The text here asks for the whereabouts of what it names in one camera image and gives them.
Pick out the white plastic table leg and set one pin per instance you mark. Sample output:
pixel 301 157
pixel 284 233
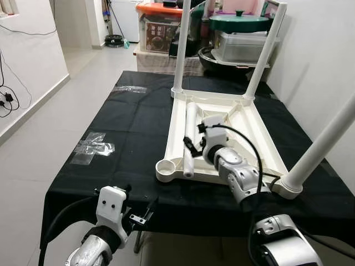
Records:
pixel 190 119
pixel 321 149
pixel 266 50
pixel 180 44

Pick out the grey metal folding table leg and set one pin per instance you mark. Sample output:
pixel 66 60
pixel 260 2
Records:
pixel 138 241

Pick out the white plastic table top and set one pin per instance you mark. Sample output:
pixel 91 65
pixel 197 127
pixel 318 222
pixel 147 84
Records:
pixel 249 127

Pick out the flat clear tape patch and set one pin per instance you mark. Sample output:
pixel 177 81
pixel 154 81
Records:
pixel 91 147

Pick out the black tablecloth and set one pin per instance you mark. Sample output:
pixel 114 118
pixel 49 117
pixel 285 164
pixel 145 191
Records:
pixel 127 122

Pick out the crumpled clear tape piece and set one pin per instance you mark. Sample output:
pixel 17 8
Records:
pixel 130 88

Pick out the patterned cloth covered bench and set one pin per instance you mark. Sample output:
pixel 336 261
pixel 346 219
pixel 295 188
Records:
pixel 158 64

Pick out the clear plastic food container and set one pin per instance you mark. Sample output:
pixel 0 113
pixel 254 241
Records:
pixel 238 47

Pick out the brown printed carton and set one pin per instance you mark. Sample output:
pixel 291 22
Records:
pixel 158 36

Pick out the shiny black plastic bag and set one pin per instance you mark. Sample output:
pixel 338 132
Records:
pixel 197 27

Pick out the green round pot lid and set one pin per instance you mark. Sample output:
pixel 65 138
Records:
pixel 238 22

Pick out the clear bin with orange lid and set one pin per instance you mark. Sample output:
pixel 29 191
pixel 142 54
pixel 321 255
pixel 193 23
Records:
pixel 158 8

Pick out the pink purple container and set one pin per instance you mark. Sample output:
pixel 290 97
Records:
pixel 233 5

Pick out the dark green tray with label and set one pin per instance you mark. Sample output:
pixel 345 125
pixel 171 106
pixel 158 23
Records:
pixel 272 11

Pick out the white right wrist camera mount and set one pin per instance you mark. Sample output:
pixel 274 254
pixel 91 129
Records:
pixel 213 130

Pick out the black wall power plug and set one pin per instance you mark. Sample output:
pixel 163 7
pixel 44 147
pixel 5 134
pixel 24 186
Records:
pixel 8 97

